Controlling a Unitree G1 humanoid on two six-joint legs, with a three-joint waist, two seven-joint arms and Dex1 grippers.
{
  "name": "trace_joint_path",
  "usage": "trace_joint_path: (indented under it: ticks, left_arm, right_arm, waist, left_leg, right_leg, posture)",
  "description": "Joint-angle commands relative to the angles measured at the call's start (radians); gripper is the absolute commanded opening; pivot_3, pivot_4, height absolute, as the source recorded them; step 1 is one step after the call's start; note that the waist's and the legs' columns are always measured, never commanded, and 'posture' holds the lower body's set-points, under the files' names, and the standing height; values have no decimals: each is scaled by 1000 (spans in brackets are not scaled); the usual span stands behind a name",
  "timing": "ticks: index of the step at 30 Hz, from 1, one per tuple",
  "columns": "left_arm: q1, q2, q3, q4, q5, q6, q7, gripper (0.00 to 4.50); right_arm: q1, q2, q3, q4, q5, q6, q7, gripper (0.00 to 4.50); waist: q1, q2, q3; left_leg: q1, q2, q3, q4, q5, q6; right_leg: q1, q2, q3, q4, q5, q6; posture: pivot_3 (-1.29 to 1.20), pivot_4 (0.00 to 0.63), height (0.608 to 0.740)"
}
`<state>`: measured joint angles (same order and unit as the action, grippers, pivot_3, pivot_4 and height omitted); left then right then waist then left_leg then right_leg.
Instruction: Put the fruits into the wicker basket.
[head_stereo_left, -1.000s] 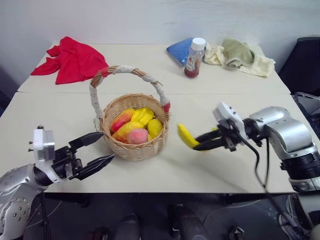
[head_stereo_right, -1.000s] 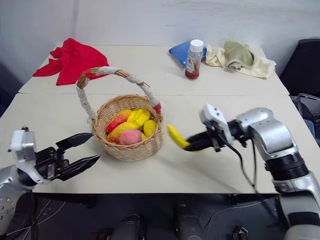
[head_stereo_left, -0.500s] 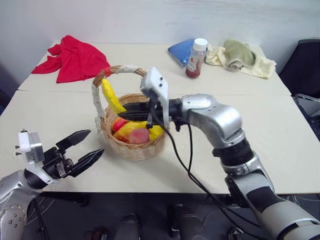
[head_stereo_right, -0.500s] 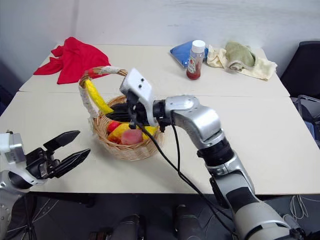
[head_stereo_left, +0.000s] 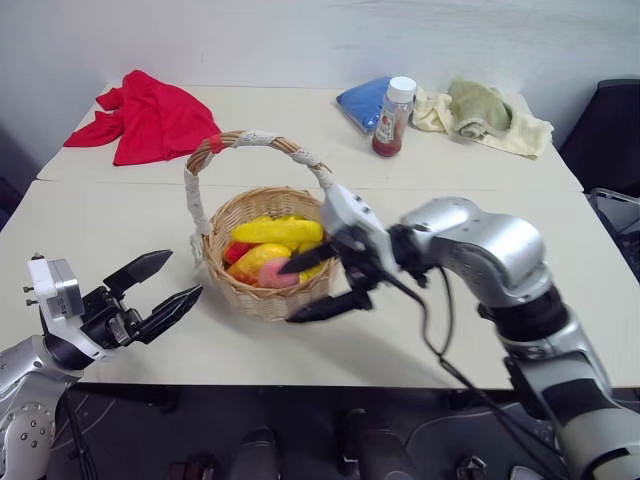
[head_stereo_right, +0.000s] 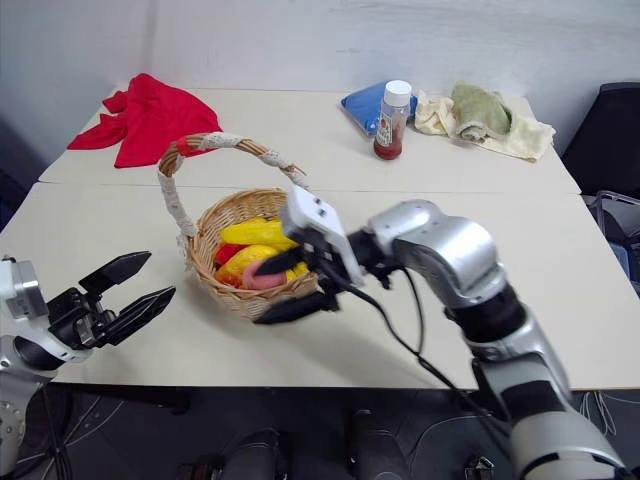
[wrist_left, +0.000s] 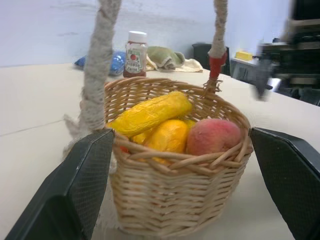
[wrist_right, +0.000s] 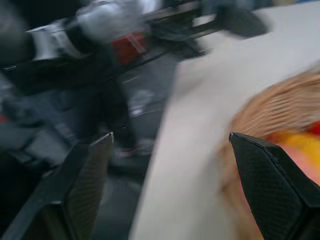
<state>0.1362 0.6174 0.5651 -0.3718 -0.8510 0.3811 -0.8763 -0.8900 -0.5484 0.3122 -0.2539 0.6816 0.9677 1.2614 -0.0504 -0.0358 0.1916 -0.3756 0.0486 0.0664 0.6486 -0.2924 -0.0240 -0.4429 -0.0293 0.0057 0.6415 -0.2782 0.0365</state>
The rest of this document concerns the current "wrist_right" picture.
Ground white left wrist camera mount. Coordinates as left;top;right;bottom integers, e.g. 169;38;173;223
29;23;76;62

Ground wicker basket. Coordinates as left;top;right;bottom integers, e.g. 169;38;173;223
216;71;320;240

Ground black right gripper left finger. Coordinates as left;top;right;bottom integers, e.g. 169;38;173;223
0;131;114;240

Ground red fruit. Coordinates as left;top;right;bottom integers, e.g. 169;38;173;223
306;121;320;136

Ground yellow fruit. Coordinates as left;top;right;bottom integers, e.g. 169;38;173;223
277;131;320;187

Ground red box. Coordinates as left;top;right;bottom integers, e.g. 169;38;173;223
111;33;147;65

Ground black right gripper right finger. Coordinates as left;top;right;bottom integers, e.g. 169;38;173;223
228;132;320;240

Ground black rounded object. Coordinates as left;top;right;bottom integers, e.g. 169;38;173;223
216;3;272;40

